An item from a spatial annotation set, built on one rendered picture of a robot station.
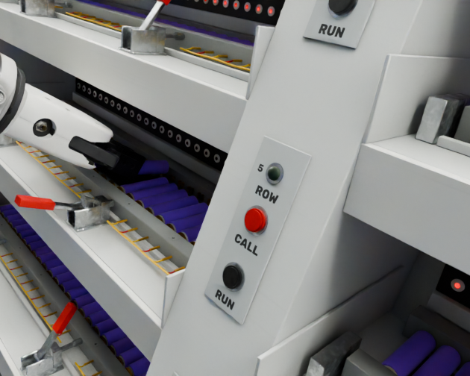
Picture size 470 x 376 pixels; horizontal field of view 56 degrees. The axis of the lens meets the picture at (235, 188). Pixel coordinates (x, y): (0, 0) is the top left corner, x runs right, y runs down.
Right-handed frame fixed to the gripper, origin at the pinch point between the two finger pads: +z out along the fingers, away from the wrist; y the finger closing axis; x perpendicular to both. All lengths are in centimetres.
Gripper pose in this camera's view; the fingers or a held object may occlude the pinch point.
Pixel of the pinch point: (121, 159)
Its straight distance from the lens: 55.5
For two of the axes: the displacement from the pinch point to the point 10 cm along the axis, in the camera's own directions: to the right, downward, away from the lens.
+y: -6.6, -3.8, 6.5
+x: -4.9, 8.7, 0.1
